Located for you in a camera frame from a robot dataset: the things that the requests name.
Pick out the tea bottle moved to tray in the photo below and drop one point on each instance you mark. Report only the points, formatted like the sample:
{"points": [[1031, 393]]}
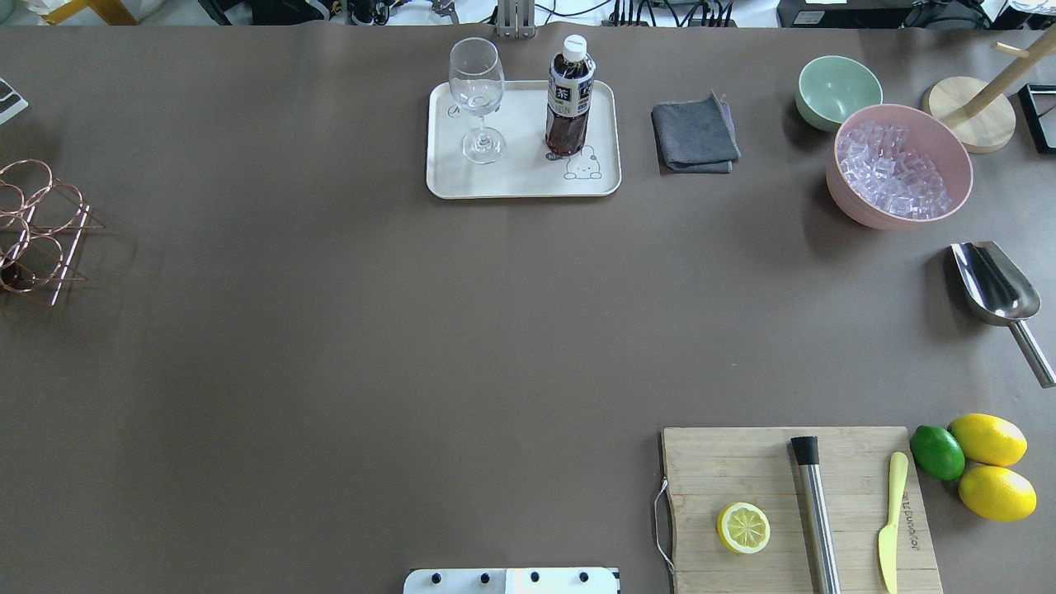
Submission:
{"points": [[569, 97]]}

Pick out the copper wire bottle basket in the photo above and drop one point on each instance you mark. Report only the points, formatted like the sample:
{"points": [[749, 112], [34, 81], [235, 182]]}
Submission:
{"points": [[43, 220]]}

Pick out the cream rabbit tray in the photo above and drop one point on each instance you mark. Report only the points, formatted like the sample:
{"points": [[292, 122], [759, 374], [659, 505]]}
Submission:
{"points": [[526, 169]]}

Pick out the clear wine glass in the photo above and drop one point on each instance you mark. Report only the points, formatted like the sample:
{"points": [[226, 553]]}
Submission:
{"points": [[477, 84]]}

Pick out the grey folded cloth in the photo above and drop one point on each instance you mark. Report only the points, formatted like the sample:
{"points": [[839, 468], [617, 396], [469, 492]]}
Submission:
{"points": [[696, 136]]}

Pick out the bamboo cutting board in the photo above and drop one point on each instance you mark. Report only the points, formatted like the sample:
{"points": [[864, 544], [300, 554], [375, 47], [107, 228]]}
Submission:
{"points": [[708, 468]]}

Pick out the half lemon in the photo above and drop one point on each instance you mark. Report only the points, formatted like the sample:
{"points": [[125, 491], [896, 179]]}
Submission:
{"points": [[744, 528]]}

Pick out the steel muddler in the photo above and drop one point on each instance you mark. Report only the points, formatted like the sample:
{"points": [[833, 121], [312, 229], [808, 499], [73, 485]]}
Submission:
{"points": [[808, 461]]}

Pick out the green bowl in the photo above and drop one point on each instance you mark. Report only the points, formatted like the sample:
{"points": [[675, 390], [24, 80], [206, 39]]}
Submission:
{"points": [[831, 88]]}

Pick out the pink bowl with ice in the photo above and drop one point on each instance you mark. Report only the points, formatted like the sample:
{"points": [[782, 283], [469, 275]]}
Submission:
{"points": [[893, 167]]}

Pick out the yellow plastic knife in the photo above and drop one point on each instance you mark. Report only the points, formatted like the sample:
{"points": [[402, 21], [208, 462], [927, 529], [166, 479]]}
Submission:
{"points": [[887, 540]]}

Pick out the green lime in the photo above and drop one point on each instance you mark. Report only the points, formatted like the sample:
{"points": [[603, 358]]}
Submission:
{"points": [[938, 453]]}

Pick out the metal ice scoop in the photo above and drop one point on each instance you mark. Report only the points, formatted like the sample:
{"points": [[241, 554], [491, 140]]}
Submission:
{"points": [[1001, 295]]}

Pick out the whole lemon upper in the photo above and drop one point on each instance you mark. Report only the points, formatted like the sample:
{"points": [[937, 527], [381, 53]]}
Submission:
{"points": [[987, 439]]}

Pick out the whole lemon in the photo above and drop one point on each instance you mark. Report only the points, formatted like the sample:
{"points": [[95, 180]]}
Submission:
{"points": [[987, 439], [997, 494]]}

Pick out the wooden cup tree stand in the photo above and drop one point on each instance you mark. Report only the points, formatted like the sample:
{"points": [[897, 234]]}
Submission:
{"points": [[978, 112]]}

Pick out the whole lemon lower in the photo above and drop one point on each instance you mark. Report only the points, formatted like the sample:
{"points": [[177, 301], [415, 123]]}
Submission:
{"points": [[997, 494]]}

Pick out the black glass rack tray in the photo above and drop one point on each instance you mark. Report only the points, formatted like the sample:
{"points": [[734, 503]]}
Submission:
{"points": [[1038, 106]]}

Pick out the aluminium frame post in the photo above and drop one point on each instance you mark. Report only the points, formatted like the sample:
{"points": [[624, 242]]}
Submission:
{"points": [[515, 19]]}

